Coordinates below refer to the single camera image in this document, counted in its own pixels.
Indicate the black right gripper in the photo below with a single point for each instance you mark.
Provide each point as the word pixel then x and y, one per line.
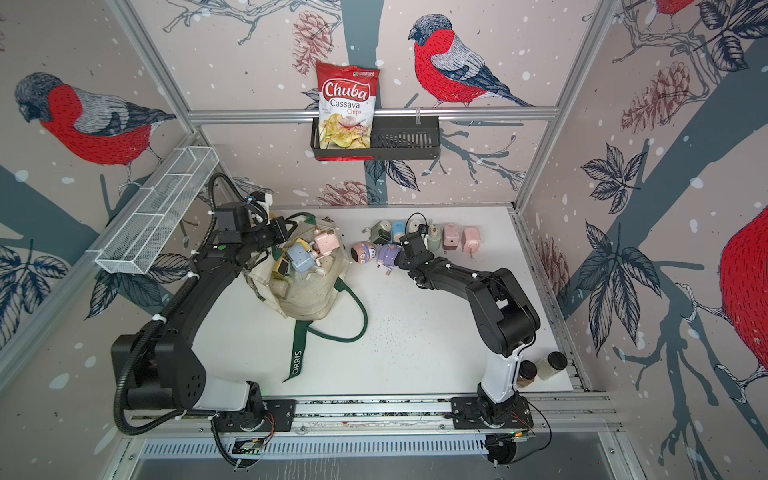
pixel 400 261

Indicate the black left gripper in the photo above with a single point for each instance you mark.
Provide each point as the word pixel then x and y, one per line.
pixel 281 233

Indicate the purple sharpener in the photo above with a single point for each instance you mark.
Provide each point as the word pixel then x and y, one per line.
pixel 387 257

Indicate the yellow sharpener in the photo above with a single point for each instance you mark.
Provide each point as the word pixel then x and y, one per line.
pixel 413 226

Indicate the pale green sharpener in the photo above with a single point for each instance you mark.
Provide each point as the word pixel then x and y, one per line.
pixel 434 237

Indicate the grey blue sharpener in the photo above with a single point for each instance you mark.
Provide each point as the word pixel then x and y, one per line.
pixel 301 256

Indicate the pink face sharpener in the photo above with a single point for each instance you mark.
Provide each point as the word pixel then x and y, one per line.
pixel 363 252

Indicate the pink square sharpener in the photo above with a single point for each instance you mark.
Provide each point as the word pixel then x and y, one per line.
pixel 471 240

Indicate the canvas tote bag green handles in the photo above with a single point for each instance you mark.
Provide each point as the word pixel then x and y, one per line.
pixel 309 297

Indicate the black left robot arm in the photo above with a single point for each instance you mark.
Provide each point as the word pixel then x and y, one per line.
pixel 158 375

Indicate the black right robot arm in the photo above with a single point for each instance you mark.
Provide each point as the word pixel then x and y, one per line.
pixel 505 319

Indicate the red cassava chips bag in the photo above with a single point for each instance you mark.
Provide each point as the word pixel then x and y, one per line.
pixel 347 101

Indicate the brown spice jar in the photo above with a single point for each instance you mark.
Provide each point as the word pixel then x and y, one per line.
pixel 527 373

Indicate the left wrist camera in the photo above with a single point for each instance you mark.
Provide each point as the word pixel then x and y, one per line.
pixel 261 197

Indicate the black wall basket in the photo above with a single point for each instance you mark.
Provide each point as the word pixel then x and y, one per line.
pixel 392 138

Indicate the white wire mesh basket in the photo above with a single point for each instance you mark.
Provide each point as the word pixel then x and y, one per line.
pixel 162 203

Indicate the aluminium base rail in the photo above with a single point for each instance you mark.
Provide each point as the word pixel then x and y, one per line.
pixel 358 426

